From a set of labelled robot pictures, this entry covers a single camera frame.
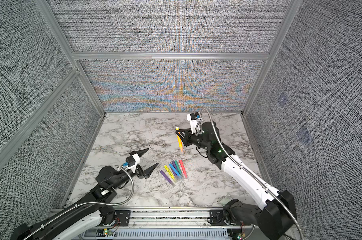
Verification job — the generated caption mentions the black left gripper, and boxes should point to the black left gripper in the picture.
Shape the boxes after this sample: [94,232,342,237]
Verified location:
[110,147,156,190]

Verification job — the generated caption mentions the orange highlighter pen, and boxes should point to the orange highlighter pen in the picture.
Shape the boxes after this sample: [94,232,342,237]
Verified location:
[177,136,184,154]

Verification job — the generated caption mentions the pink highlighter pen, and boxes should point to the pink highlighter pen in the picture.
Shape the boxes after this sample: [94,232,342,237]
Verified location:
[179,160,188,179]

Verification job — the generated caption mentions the blue highlighter pen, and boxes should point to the blue highlighter pen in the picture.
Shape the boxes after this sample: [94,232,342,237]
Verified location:
[169,163,182,179]

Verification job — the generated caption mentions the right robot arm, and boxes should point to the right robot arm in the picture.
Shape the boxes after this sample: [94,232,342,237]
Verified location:
[176,123,296,240]

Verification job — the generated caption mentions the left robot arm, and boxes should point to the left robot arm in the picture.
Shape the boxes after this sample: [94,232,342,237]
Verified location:
[11,149,158,240]

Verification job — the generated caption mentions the purple highlighter pen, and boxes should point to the purple highlighter pen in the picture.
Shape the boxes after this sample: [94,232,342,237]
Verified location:
[160,170,175,187]

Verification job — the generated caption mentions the yellow highlighter pen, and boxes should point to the yellow highlighter pen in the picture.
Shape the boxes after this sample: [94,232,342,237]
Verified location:
[164,165,177,183]

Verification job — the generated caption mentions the green highlighter pen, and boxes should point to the green highlighter pen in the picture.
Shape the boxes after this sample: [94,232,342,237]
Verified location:
[175,161,184,179]

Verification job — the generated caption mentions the violet highlighter pen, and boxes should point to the violet highlighter pen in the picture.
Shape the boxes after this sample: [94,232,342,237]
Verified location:
[172,161,181,176]

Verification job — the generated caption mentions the aluminium horizontal back bar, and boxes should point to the aluminium horizontal back bar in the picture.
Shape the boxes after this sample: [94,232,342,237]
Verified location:
[72,52,270,61]

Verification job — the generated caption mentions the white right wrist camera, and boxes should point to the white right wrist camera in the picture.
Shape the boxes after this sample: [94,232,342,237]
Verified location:
[187,112,202,136]

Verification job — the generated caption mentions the right metal cable conduit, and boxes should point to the right metal cable conduit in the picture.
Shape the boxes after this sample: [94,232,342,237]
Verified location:
[194,107,303,240]

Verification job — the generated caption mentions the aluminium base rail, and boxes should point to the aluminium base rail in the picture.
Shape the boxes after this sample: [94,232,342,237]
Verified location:
[44,206,292,230]

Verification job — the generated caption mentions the grey slotted cable duct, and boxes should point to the grey slotted cable duct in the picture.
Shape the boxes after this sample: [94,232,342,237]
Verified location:
[77,229,229,240]

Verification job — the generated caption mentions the aluminium left wall bar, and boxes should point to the aluminium left wall bar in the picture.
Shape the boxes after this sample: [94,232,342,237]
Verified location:
[0,69,79,171]

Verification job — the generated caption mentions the aluminium corner frame post right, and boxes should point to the aluminium corner frame post right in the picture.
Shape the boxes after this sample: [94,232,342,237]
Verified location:
[242,0,303,117]

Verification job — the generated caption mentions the aluminium corner frame post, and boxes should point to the aluminium corner frame post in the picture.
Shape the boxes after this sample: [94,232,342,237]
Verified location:
[242,0,303,117]
[34,1,106,116]

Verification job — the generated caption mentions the aluminium corner frame post left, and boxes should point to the aluminium corner frame post left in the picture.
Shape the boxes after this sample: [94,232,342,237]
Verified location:
[34,1,106,116]

